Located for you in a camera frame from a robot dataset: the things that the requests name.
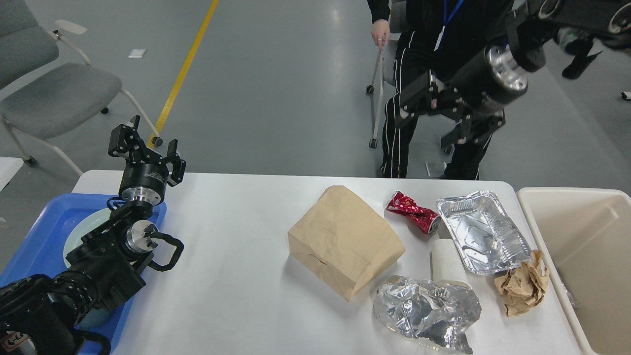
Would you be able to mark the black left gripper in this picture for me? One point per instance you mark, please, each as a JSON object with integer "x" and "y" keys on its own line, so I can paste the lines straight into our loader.
{"x": 146, "y": 172}

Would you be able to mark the clear floor plate left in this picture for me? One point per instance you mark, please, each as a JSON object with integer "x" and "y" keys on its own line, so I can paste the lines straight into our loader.
{"x": 435, "y": 168}

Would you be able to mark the blue lanyard badge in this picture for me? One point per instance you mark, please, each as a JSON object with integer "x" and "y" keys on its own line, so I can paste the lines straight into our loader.
{"x": 448, "y": 13}

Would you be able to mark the green plate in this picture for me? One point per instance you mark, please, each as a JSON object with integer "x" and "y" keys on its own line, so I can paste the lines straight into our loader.
{"x": 86, "y": 225}

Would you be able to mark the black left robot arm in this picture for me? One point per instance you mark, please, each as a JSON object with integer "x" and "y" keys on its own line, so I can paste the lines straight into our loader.
{"x": 39, "y": 314}

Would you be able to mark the crumpled aluminium foil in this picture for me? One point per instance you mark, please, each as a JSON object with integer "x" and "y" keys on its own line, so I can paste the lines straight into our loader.
{"x": 437, "y": 316}

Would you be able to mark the grey office chair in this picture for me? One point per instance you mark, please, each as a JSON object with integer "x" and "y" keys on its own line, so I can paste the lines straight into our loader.
{"x": 59, "y": 100}

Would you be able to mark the red snack wrapper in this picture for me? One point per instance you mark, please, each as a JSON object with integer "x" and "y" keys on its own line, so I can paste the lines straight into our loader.
{"x": 424, "y": 218}

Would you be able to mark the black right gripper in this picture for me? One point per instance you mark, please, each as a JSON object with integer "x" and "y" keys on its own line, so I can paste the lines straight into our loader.
{"x": 487, "y": 83}

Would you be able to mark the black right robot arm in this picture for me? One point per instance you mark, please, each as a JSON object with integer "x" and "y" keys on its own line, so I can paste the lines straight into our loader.
{"x": 573, "y": 25}

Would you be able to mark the blue plastic tray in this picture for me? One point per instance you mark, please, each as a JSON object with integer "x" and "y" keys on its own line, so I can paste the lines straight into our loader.
{"x": 42, "y": 251}

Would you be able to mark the crumpled brown paper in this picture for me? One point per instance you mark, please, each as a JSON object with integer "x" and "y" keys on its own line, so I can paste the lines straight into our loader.
{"x": 523, "y": 288}

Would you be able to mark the seated person in black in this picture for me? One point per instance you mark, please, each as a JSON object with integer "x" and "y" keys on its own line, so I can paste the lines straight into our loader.
{"x": 476, "y": 24}

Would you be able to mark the brown paper bag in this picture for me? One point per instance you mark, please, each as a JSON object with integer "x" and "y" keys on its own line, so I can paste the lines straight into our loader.
{"x": 344, "y": 242}

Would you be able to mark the teal mug yellow inside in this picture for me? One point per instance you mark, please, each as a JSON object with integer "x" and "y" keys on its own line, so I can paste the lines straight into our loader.
{"x": 97, "y": 319}

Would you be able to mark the beige plastic bin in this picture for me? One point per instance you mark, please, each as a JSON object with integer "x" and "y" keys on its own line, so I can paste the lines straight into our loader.
{"x": 585, "y": 234}

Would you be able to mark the white paper scrap on floor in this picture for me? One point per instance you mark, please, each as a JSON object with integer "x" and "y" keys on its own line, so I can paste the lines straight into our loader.
{"x": 137, "y": 53}

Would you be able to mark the aluminium foil tray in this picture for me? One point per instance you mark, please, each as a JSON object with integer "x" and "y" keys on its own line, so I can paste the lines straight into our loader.
{"x": 487, "y": 239}

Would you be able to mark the white chair under person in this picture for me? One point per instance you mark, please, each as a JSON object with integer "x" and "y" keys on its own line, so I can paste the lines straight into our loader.
{"x": 382, "y": 74}

